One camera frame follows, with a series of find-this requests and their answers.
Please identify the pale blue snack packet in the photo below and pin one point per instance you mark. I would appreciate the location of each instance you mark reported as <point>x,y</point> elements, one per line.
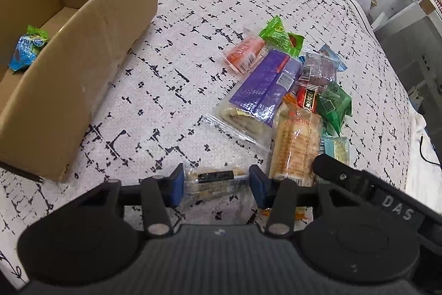
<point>336,148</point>

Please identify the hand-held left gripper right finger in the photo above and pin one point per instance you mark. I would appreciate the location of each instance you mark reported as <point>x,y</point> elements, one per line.
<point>257,188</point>

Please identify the white bedside cabinet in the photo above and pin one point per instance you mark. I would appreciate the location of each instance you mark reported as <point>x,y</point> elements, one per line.
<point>407,25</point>

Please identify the brown cardboard box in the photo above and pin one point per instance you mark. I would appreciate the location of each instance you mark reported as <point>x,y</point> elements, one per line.
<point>86,49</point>

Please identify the small green snack packet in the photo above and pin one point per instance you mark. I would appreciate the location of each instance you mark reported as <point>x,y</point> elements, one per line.
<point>38,31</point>

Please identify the mauve snack packet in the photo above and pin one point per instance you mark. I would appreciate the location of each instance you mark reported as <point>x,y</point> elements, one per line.
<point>319,70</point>

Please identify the dark green snack packet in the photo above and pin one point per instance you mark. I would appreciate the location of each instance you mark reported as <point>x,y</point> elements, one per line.
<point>333,105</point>

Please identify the clear black label snack packet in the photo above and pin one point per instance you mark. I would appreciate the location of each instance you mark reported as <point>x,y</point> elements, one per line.
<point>214,177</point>

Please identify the small red snack packet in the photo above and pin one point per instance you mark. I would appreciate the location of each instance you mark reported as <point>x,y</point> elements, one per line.
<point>307,96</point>

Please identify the orange bread packet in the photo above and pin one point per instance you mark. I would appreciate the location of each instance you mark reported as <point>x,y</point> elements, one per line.
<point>297,143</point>

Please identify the light green snack packet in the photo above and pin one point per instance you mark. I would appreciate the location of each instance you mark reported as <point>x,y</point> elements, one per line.
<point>278,35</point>

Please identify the orange pink snack packet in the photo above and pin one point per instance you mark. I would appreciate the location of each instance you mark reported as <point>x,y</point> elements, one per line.
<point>245,53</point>

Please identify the blue triangular snack packet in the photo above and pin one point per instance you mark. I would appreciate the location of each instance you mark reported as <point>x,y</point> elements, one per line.
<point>24,53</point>

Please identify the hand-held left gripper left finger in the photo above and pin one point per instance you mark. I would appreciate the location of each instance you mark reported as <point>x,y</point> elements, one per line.
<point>178,182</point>

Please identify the purple bread packet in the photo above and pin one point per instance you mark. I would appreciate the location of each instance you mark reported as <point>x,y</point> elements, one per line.
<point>262,84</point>

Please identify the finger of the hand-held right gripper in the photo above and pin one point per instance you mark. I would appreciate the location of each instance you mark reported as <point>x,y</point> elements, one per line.
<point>331,169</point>

